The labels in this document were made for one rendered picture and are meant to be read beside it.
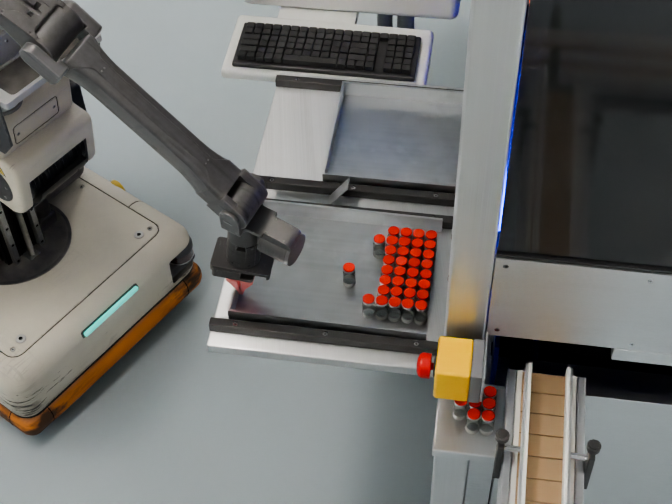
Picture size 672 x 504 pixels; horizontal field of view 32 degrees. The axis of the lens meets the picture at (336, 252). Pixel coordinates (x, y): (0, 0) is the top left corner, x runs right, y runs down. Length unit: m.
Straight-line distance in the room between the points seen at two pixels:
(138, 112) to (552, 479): 0.83
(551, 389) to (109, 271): 1.37
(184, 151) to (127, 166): 1.77
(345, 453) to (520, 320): 1.17
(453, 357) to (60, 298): 1.34
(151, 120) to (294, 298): 0.46
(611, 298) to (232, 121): 2.08
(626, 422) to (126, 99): 0.97
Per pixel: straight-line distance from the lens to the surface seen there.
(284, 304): 2.05
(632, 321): 1.81
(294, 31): 2.65
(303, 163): 2.28
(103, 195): 3.11
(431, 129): 2.34
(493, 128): 1.52
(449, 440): 1.90
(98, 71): 1.78
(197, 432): 2.96
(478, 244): 1.68
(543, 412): 1.88
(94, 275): 2.94
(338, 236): 2.15
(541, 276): 1.73
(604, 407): 2.00
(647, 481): 2.21
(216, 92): 3.75
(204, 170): 1.81
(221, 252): 1.99
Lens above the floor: 2.51
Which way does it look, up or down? 50 degrees down
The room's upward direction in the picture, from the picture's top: 2 degrees counter-clockwise
